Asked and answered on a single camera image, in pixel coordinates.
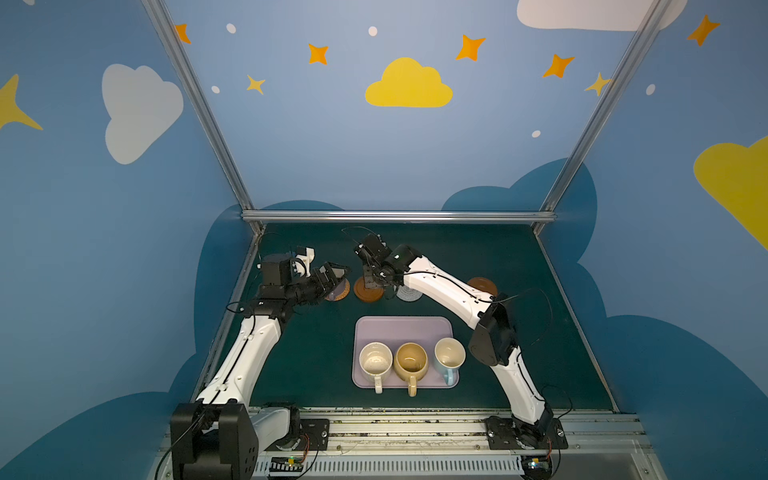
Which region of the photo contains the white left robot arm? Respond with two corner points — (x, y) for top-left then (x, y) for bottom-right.
(160, 259), (349, 479)

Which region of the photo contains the aluminium frame post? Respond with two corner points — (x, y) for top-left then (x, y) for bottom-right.
(533, 0), (672, 236)
(140, 0), (265, 235)

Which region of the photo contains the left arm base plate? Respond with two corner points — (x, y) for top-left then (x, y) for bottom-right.
(267, 419), (330, 452)

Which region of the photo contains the grey woven coaster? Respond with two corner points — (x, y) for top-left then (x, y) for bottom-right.
(396, 286), (423, 303)

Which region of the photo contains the right aluminium frame post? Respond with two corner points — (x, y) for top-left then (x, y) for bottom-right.
(533, 0), (672, 236)

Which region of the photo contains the circuit board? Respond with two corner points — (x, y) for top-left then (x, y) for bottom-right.
(267, 457), (306, 478)
(521, 456), (553, 480)

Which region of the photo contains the light blue mug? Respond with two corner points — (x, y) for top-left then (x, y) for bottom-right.
(433, 337), (466, 387)

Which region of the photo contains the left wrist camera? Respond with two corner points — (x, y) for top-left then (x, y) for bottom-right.
(259, 247), (315, 286)

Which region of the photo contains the left circuit board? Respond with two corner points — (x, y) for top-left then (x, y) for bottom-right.
(267, 457), (306, 478)

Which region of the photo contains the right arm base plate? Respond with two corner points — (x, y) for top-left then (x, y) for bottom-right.
(484, 416), (569, 450)

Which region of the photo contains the lilac serving tray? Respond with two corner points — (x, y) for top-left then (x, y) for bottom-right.
(352, 316), (466, 396)

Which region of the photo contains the tan woven coaster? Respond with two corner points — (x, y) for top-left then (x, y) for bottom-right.
(325, 279), (350, 302)

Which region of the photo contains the cream mug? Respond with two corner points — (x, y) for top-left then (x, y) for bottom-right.
(358, 342), (393, 394)

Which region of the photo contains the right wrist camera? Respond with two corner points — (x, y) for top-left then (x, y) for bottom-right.
(354, 233), (392, 267)

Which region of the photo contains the right circuit board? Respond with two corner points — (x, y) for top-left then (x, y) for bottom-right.
(521, 456), (553, 480)

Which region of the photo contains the left aluminium frame post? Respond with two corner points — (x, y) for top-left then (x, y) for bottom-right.
(140, 0), (265, 235)

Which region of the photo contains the yellow mug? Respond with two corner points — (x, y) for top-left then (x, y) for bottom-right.
(393, 342), (429, 397)

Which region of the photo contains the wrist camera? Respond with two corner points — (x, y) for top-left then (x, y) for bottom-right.
(354, 233), (392, 267)
(259, 247), (315, 286)

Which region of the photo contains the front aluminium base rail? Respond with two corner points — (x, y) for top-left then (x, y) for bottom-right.
(146, 410), (667, 480)

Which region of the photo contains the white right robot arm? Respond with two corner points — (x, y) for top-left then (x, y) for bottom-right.
(354, 234), (558, 448)

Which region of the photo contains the horizontal aluminium frame rail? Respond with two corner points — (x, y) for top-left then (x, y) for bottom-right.
(241, 209), (556, 224)

